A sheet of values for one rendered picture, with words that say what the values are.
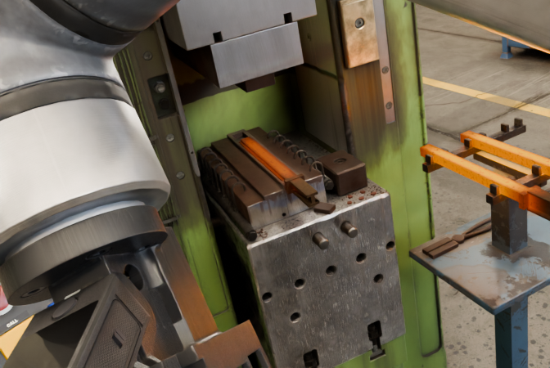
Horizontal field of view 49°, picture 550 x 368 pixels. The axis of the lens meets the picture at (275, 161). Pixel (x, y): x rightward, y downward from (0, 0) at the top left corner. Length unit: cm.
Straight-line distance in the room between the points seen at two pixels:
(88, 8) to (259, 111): 163
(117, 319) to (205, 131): 161
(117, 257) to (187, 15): 101
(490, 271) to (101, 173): 137
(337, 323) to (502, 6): 131
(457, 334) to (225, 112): 124
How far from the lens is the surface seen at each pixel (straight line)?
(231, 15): 128
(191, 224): 155
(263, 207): 142
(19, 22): 27
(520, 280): 153
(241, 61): 130
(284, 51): 133
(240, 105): 185
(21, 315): 117
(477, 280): 153
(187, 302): 30
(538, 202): 130
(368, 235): 152
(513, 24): 39
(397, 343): 177
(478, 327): 249
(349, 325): 164
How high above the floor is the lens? 165
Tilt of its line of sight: 25 degrees down
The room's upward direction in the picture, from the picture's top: 11 degrees counter-clockwise
